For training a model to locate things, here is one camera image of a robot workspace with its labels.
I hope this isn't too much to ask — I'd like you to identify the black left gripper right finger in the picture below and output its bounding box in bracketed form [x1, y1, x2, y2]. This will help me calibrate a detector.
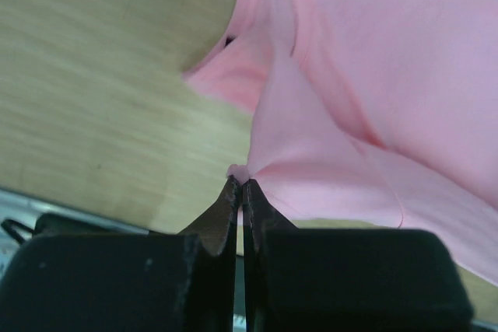
[242, 180, 474, 331]

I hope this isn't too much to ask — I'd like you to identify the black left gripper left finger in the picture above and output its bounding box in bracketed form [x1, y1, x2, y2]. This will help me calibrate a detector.
[1, 177, 238, 331]

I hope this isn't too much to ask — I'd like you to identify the pink t shirt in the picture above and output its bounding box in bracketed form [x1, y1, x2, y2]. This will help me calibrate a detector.
[185, 0, 497, 283]

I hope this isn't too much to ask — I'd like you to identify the aluminium frame rail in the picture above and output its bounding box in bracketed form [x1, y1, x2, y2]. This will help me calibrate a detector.
[1, 188, 151, 274]

